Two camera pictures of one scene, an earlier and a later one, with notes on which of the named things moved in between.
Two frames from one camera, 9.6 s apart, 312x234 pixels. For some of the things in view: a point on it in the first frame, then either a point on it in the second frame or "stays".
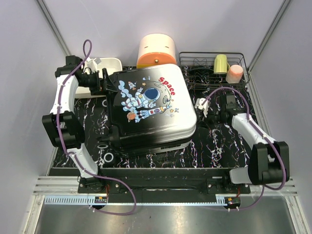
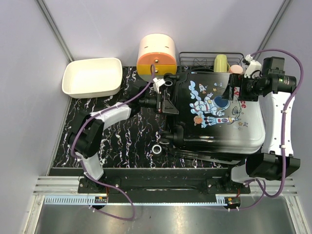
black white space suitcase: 154,111 → 207,121
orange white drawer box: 156,49 stays
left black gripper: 96,90 → 165,106
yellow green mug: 221,65 stays
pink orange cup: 234,74 stays
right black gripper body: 212,117 → 248,90
